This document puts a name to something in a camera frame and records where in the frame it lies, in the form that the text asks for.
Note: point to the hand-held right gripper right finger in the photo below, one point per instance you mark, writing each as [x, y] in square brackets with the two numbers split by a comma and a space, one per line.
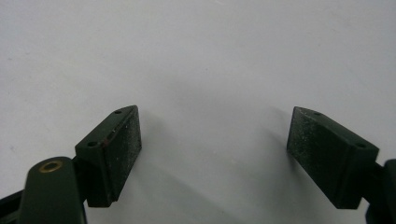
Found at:
[330, 158]

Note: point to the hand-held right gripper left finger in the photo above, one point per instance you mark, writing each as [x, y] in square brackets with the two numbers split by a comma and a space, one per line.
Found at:
[109, 155]

